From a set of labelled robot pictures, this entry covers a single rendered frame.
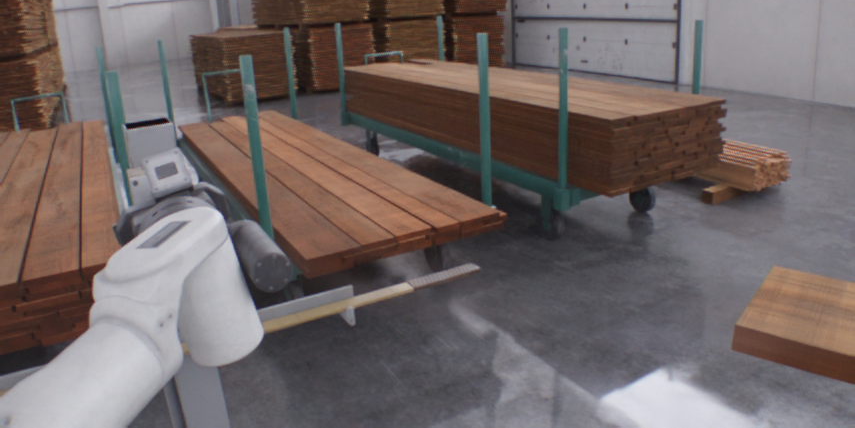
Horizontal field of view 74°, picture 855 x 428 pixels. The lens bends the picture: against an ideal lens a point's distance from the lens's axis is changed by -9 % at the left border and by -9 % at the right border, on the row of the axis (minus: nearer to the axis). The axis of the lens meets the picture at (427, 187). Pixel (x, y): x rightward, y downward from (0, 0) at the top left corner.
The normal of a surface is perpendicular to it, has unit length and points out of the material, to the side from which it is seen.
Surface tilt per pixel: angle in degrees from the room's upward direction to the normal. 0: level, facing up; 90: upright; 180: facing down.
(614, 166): 90
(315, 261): 90
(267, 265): 90
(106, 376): 50
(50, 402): 31
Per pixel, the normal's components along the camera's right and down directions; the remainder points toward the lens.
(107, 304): -0.37, -0.35
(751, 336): -0.66, 0.25
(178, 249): 0.53, -0.70
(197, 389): 0.49, 0.23
